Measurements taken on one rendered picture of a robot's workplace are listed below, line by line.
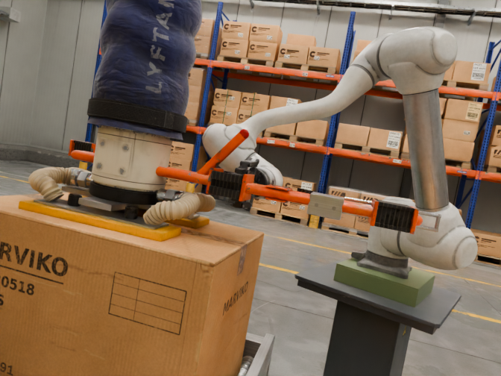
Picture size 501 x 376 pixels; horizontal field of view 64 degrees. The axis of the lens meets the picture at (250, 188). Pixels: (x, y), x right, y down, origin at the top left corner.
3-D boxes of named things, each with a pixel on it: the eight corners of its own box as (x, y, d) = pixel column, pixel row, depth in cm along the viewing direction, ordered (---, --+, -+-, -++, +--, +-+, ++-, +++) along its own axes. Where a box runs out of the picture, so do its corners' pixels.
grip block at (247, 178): (203, 194, 86) (208, 167, 86) (218, 192, 96) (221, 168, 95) (241, 202, 85) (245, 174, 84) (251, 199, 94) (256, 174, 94)
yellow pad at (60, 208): (16, 209, 86) (19, 186, 86) (50, 205, 96) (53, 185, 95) (160, 243, 79) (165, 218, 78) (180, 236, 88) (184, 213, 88)
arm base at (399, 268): (355, 254, 167) (358, 242, 166) (411, 269, 157) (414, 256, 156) (345, 262, 150) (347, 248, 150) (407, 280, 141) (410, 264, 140)
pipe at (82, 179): (26, 192, 88) (29, 166, 87) (95, 188, 112) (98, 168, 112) (168, 224, 80) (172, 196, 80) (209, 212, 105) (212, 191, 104)
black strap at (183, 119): (64, 110, 86) (66, 92, 86) (122, 124, 109) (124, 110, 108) (159, 127, 81) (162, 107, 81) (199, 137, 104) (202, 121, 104)
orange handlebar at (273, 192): (27, 153, 98) (29, 138, 98) (100, 158, 128) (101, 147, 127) (423, 232, 78) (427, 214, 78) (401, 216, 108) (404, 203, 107)
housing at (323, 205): (306, 213, 83) (310, 192, 83) (309, 211, 90) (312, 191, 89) (340, 221, 81) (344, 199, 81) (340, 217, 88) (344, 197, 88)
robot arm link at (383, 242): (388, 248, 163) (398, 195, 161) (423, 262, 147) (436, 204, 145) (356, 246, 156) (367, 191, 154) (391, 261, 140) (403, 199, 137)
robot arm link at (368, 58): (340, 63, 132) (367, 57, 120) (373, 27, 136) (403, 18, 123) (359, 93, 138) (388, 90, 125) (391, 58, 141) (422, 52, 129)
